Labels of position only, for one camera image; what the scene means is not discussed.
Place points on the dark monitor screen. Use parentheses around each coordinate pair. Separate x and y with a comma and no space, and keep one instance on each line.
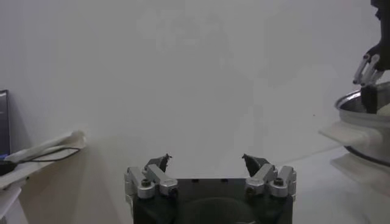
(4,121)

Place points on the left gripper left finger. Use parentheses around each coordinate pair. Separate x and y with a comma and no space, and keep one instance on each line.
(158,176)

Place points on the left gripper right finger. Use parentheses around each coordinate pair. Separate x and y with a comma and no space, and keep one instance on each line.
(262,178)

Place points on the white cloth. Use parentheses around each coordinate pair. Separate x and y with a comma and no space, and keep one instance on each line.
(55,144)

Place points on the steel steamer pot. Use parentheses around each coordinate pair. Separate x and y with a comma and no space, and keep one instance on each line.
(365,134)

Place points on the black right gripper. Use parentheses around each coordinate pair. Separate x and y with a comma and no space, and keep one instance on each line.
(385,54)

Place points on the white side table with cloth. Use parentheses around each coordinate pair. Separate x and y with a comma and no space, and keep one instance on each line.
(12,182)

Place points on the white electric cooker base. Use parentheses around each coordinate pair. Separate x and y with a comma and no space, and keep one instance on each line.
(365,173)

